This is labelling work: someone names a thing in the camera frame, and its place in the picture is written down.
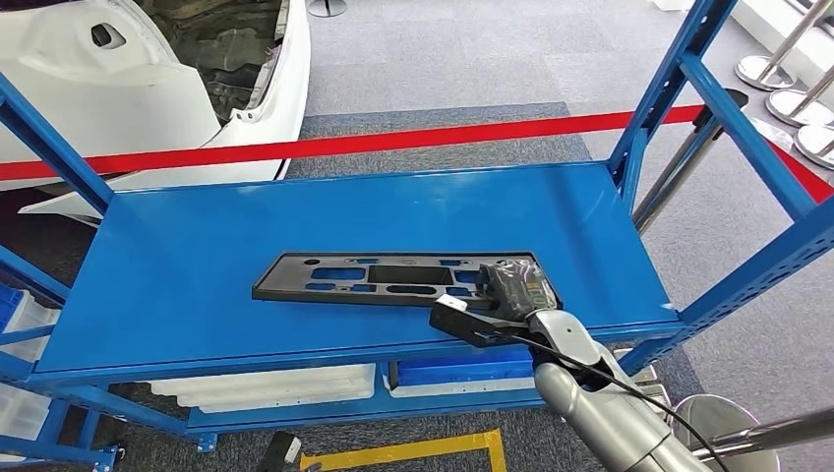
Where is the black left camera bracket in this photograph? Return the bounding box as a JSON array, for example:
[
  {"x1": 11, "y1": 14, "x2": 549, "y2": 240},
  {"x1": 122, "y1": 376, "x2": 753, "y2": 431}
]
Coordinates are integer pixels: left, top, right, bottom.
[{"x1": 257, "y1": 431, "x2": 302, "y2": 472}]

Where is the chrome stanchion post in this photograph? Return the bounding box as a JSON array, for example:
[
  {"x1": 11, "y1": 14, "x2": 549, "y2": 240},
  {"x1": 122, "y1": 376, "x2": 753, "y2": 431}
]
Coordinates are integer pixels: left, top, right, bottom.
[
  {"x1": 796, "y1": 122, "x2": 834, "y2": 171},
  {"x1": 737, "y1": 0, "x2": 834, "y2": 91},
  {"x1": 767, "y1": 65, "x2": 834, "y2": 128},
  {"x1": 671, "y1": 393, "x2": 834, "y2": 472},
  {"x1": 631, "y1": 88, "x2": 750, "y2": 234},
  {"x1": 306, "y1": 0, "x2": 350, "y2": 18}
]

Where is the black plastic panel part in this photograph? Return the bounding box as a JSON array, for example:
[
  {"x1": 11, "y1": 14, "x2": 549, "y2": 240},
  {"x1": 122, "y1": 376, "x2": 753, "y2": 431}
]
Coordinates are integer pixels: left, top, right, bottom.
[{"x1": 252, "y1": 252, "x2": 561, "y2": 311}]

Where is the blue plastic bin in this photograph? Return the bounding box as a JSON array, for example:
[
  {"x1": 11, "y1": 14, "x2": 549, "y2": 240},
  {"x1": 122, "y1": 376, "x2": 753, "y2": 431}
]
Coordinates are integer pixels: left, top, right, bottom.
[
  {"x1": 0, "y1": 283, "x2": 26, "y2": 333},
  {"x1": 389, "y1": 348, "x2": 536, "y2": 386}
]

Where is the blue metal shelf rack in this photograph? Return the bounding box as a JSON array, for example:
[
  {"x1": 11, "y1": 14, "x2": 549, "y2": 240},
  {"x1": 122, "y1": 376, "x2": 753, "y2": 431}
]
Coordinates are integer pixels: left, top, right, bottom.
[
  {"x1": 0, "y1": 0, "x2": 834, "y2": 454},
  {"x1": 0, "y1": 244, "x2": 125, "y2": 472}
]

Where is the red barrier belt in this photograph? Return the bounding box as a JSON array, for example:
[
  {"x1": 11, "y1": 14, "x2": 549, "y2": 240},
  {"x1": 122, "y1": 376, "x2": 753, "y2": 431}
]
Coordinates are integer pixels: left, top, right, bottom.
[
  {"x1": 771, "y1": 140, "x2": 834, "y2": 204},
  {"x1": 0, "y1": 103, "x2": 705, "y2": 182}
]

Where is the yellow floor tape square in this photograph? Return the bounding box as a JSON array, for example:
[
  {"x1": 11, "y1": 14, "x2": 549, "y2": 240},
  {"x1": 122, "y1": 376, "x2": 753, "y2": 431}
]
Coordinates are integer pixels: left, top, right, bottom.
[{"x1": 299, "y1": 428, "x2": 508, "y2": 472}]

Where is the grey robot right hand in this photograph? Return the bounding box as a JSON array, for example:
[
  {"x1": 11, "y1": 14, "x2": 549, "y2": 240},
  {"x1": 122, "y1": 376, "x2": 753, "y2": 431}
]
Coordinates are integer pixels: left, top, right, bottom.
[{"x1": 474, "y1": 258, "x2": 561, "y2": 324}]

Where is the white car body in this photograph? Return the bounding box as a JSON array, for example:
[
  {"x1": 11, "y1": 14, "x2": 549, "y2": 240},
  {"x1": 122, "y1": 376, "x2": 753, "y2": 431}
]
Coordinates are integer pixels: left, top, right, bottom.
[{"x1": 0, "y1": 0, "x2": 313, "y2": 229}]

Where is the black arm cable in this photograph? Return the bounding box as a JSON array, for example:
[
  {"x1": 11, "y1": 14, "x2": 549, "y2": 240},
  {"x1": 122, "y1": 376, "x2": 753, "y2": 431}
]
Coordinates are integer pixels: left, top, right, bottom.
[{"x1": 514, "y1": 333, "x2": 715, "y2": 472}]

